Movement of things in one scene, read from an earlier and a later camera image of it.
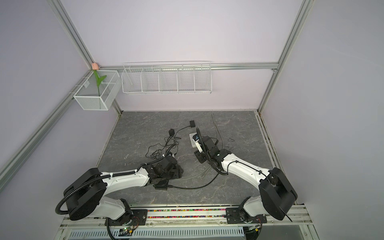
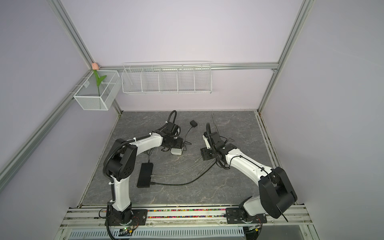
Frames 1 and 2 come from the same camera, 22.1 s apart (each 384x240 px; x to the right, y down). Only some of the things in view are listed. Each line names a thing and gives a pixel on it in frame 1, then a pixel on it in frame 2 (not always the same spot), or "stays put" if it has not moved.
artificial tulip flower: [95, 67] stays put
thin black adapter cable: [157, 151] to [184, 136]
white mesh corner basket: [97, 91] stays put
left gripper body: [175, 173] to [175, 143]
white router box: [192, 140] to [177, 151]
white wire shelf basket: [167, 78] stays put
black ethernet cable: [218, 171] to [151, 183]
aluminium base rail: [293, 218] stays put
